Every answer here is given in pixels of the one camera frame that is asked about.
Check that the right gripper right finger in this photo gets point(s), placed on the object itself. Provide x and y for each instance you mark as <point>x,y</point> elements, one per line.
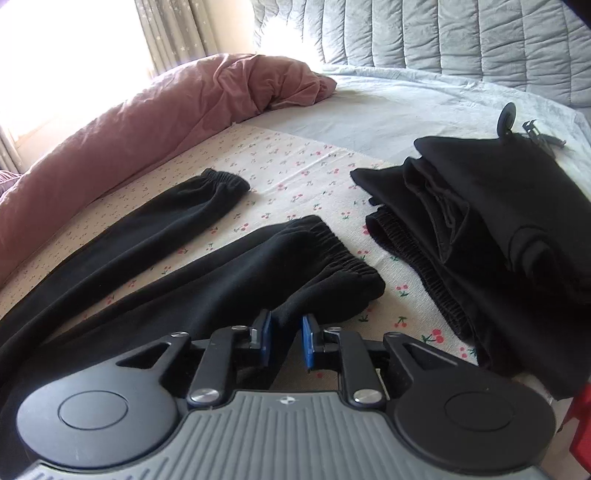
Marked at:
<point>344,352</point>

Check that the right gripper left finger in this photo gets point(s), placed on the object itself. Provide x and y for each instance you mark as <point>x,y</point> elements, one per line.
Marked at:
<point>223,355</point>

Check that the black pants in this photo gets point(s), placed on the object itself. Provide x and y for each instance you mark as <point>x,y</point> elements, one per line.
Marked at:
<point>292,269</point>

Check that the cherry print cloth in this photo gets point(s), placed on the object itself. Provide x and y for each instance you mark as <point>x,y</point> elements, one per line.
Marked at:
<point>289,177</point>

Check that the folded black clothes stack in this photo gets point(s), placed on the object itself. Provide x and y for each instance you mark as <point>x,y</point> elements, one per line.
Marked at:
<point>500,237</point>

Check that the light blue bed sheet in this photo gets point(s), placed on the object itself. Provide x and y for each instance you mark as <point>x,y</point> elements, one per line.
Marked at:
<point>381,111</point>

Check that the pink duvet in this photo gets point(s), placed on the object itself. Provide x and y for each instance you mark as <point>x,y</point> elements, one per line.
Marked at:
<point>179,110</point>

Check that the red stool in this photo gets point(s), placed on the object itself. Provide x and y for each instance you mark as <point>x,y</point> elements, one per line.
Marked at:
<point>580,409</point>

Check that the grey star curtain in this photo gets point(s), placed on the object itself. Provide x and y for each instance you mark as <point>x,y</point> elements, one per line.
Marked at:
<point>176,31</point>

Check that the grey quilted headboard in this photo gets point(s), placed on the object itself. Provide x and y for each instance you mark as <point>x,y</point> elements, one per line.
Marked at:
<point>540,47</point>

